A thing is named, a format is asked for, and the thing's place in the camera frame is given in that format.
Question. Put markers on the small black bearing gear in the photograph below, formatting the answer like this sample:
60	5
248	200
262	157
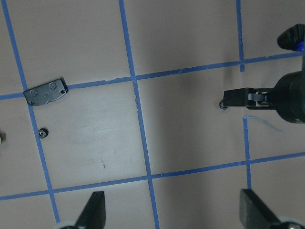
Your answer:
42	133

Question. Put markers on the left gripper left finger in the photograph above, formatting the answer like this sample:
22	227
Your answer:
93	215

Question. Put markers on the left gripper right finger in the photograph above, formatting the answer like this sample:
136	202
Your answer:
254	213

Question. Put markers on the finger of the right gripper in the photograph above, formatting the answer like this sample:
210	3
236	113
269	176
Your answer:
236	98

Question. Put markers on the black brake pad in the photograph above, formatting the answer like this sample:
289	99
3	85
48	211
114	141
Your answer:
46	93

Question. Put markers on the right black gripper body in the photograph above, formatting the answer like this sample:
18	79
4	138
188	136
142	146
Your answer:
287	97

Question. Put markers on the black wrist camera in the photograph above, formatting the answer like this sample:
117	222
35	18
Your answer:
293	39

